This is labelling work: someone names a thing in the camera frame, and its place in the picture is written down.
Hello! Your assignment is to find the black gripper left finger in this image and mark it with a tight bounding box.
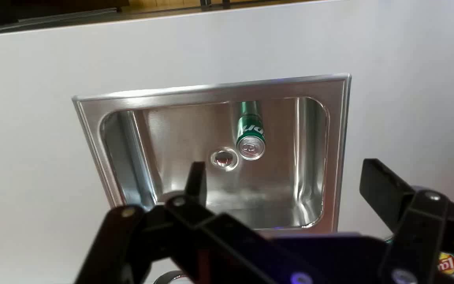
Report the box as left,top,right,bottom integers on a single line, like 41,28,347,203
74,159,312,284

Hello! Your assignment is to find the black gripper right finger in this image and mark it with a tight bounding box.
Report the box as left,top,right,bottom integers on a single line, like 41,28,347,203
360,158,454,284

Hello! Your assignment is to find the green soda can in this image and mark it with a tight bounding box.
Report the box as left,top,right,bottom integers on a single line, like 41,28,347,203
235,99,268,162

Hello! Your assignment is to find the round metal sink drain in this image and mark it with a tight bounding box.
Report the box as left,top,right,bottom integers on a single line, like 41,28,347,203
208,147,241,173

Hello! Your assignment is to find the stainless steel sink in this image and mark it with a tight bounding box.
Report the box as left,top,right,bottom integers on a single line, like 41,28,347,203
71,72,353,235

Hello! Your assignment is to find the green and yellow chips bag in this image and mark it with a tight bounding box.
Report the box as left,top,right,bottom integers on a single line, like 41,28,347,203
437,251,454,276

